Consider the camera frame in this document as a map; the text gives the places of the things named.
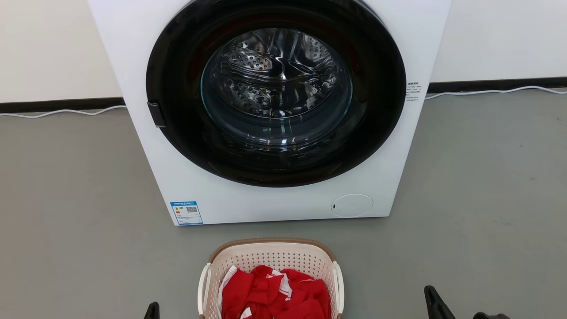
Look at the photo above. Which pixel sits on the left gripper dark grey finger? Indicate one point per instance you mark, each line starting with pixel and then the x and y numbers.
pixel 153 311

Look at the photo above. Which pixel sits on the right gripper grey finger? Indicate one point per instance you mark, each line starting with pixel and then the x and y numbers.
pixel 489 316
pixel 438 305

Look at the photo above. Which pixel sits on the cream laundry basket brown rim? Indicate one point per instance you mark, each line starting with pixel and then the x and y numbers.
pixel 274 256

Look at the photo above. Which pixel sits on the blue energy label sticker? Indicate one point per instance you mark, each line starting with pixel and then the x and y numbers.
pixel 186 213

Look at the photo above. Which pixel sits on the red garment white trim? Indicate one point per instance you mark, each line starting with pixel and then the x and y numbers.
pixel 261 290

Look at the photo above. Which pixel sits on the round white filter cover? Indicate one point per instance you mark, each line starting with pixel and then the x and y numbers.
pixel 352 205

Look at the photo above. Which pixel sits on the black round washer door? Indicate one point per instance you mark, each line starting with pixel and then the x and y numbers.
pixel 177 133

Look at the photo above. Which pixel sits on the small printed text label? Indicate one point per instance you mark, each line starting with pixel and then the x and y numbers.
pixel 413 91

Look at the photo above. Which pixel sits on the steel washer drum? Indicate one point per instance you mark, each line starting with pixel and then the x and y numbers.
pixel 274 75

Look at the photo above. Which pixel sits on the white front-load washing machine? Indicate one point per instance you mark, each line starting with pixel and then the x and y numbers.
pixel 119 35

